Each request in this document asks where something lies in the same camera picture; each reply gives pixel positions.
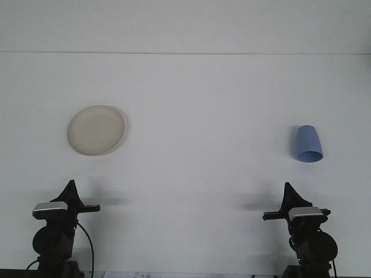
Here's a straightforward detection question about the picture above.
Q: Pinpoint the pale blue cup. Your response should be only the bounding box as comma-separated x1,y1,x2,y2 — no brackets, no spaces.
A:
295,125,324,164

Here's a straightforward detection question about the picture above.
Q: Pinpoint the pale round plate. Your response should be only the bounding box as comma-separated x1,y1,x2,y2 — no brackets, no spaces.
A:
67,104,126,156

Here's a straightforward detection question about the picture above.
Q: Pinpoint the white printed paper sheet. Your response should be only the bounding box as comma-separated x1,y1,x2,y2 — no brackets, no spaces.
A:
103,271,165,278

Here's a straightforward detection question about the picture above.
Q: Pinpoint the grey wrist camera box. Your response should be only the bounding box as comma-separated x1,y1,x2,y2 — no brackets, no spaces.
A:
288,206,325,223
32,202,69,220

